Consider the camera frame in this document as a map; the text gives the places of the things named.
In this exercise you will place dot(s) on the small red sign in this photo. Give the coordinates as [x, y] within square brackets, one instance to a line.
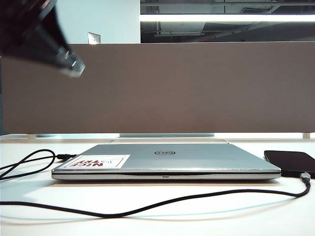
[208, 38]

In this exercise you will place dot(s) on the brown partition panel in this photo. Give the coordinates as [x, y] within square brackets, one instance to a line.
[172, 88]

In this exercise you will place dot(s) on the dark glass window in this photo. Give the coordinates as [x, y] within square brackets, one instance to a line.
[246, 30]

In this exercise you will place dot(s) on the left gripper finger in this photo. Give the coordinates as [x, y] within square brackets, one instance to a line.
[37, 46]
[55, 27]

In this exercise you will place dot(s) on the white red laptop sticker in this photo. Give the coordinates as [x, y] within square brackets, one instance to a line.
[118, 161]

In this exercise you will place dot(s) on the white partition foot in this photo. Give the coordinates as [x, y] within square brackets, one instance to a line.
[306, 136]
[31, 137]

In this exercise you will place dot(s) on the metal wall plate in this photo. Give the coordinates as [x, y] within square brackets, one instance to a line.
[94, 38]

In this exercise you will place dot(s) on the silver Dell laptop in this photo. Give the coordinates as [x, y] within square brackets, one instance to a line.
[197, 159]

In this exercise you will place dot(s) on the black smartphone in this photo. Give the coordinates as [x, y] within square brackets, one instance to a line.
[290, 162]

